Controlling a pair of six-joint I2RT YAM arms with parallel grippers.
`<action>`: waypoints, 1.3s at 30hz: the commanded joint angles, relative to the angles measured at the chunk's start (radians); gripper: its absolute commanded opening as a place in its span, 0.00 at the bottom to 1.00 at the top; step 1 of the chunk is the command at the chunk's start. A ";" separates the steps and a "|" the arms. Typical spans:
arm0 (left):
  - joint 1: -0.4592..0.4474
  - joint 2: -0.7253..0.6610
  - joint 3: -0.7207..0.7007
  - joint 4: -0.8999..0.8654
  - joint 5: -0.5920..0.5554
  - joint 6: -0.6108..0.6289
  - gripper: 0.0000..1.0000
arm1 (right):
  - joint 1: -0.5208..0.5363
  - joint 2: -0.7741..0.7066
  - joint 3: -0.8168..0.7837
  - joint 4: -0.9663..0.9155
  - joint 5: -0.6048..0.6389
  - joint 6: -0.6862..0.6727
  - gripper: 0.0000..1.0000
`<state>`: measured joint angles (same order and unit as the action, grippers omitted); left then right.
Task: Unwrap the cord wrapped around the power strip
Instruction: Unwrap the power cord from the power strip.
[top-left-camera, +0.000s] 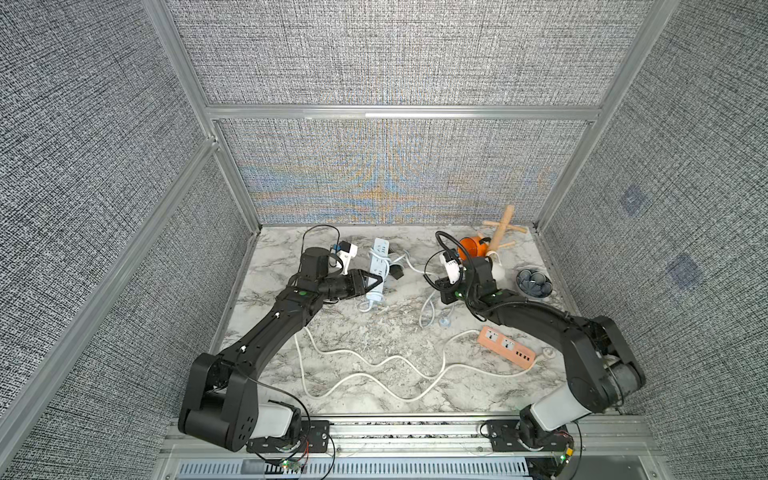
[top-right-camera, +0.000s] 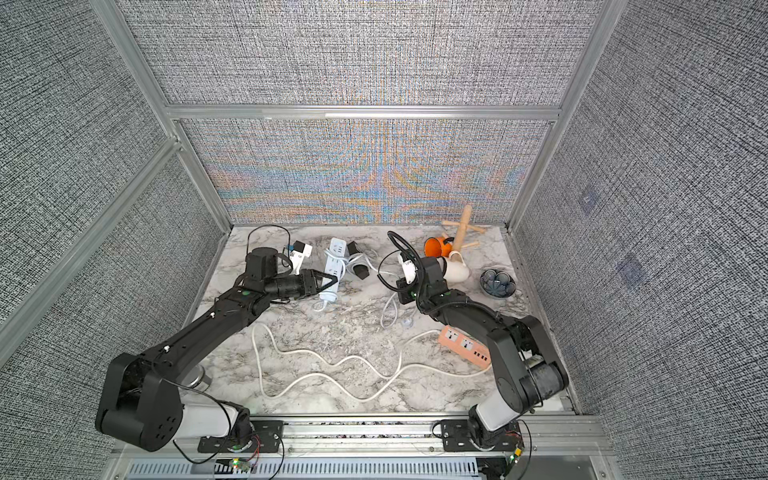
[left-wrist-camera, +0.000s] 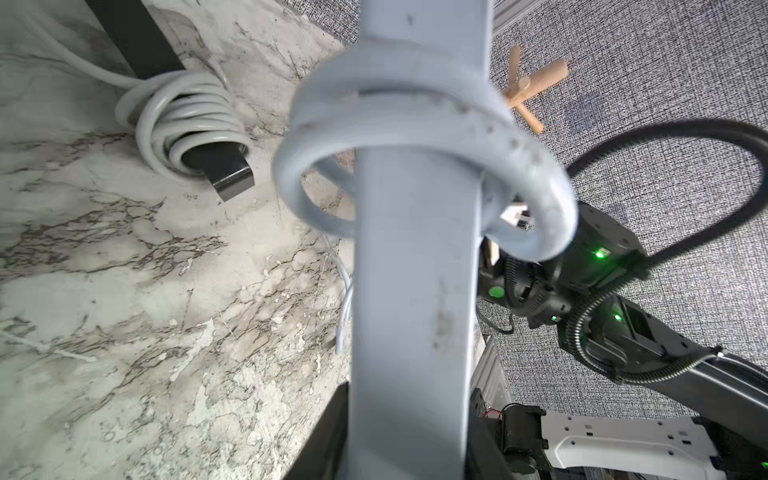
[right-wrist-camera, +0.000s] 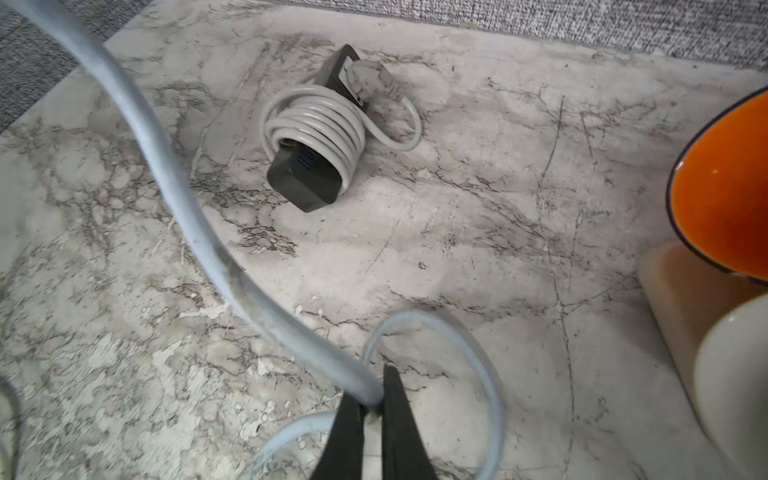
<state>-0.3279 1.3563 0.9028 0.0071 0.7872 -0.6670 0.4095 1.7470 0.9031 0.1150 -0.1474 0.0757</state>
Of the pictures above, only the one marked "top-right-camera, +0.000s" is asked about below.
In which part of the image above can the pink power strip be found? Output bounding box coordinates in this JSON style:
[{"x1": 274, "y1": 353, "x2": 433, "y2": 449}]
[{"x1": 438, "y1": 326, "x2": 491, "y2": 369}]

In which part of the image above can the black power strip white cord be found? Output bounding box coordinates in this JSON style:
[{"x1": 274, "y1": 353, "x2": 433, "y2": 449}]
[{"x1": 344, "y1": 241, "x2": 379, "y2": 281}]

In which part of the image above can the aluminium front rail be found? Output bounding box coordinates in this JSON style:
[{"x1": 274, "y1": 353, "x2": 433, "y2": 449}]
[{"x1": 101, "y1": 413, "x2": 623, "y2": 479}]

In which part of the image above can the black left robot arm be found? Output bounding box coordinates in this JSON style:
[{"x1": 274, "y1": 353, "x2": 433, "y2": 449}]
[{"x1": 95, "y1": 247, "x2": 340, "y2": 452}]

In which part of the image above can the wooden mug tree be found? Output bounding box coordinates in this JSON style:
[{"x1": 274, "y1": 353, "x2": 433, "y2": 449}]
[{"x1": 440, "y1": 204, "x2": 487, "y2": 257}]

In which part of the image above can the silver cylinder on table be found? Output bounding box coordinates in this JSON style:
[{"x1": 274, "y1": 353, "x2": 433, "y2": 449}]
[{"x1": 181, "y1": 365, "x2": 212, "y2": 392}]

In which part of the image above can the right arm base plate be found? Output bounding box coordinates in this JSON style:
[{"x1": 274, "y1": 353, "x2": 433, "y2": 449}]
[{"x1": 433, "y1": 418, "x2": 524, "y2": 453}]

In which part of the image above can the white mug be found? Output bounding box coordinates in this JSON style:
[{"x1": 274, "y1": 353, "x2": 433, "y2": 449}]
[{"x1": 443, "y1": 251, "x2": 471, "y2": 283}]

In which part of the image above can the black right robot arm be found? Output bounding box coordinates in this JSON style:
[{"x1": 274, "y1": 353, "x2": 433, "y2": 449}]
[{"x1": 395, "y1": 257, "x2": 569, "y2": 448}]

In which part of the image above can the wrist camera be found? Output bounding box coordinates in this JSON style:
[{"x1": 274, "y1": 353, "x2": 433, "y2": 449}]
[
  {"x1": 289, "y1": 240, "x2": 313, "y2": 271},
  {"x1": 399, "y1": 252, "x2": 417, "y2": 284}
]

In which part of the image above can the orange mug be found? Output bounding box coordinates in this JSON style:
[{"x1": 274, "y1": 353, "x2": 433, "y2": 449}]
[{"x1": 424, "y1": 236, "x2": 454, "y2": 259}]

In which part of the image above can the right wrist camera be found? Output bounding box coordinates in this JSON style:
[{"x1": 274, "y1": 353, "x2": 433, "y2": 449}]
[{"x1": 399, "y1": 252, "x2": 417, "y2": 284}]

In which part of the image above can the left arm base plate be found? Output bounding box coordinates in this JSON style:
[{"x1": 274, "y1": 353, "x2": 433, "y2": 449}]
[{"x1": 197, "y1": 420, "x2": 284, "y2": 454}]

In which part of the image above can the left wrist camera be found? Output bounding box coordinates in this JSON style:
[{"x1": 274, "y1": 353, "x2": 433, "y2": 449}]
[{"x1": 289, "y1": 240, "x2": 313, "y2": 271}]

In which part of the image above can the white cord of pink strip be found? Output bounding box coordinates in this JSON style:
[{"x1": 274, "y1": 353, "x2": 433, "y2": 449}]
[{"x1": 250, "y1": 323, "x2": 494, "y2": 402}]

